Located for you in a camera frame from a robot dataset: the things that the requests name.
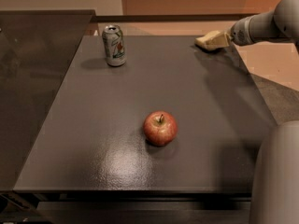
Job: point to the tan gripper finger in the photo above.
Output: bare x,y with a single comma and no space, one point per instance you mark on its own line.
224,39

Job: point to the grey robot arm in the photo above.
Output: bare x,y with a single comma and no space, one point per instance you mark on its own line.
275,192

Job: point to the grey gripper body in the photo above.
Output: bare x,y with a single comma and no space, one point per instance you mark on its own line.
240,33

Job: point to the yellow sponge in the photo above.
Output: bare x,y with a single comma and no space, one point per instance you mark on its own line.
209,41

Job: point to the silver green soda can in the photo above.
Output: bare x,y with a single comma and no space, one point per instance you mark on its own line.
114,46

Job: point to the red apple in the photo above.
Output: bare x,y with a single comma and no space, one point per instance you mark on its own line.
160,128

